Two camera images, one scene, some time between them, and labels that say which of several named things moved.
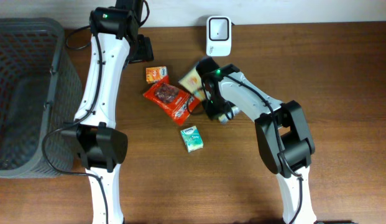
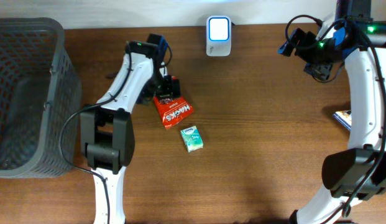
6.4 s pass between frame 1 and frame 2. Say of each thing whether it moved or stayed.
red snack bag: moved
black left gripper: moved
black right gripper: moved
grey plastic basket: stayed
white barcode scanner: stayed
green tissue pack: stayed
